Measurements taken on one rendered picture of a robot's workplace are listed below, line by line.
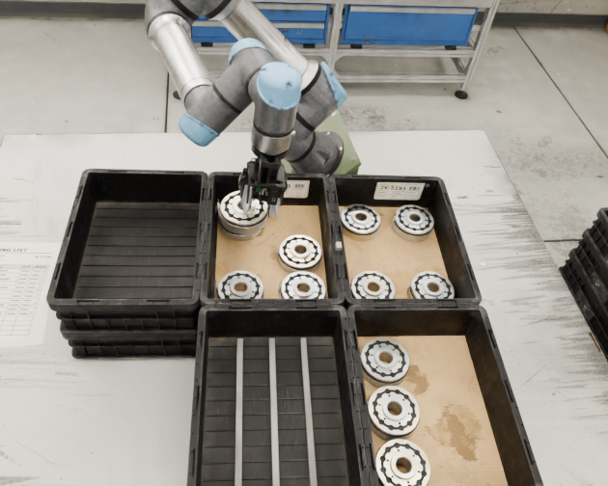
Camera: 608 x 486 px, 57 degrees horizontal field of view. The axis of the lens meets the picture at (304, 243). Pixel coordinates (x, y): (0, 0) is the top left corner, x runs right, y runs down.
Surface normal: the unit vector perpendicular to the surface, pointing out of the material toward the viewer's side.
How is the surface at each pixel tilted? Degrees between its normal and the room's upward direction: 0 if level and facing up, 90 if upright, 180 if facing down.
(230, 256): 0
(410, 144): 0
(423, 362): 0
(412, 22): 90
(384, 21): 90
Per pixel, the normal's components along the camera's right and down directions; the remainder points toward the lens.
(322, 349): 0.09, -0.65
